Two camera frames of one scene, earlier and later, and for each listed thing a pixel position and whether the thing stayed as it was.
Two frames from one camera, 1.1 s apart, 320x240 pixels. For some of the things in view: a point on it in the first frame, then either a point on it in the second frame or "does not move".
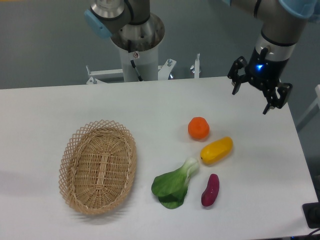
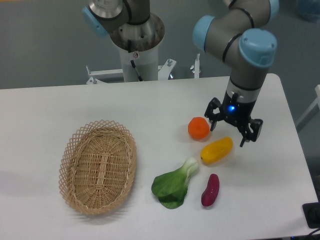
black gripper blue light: [263, 73] → [237, 111]
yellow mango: [217, 150] does not move
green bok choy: [171, 188] does not move
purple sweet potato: [209, 196] does not move
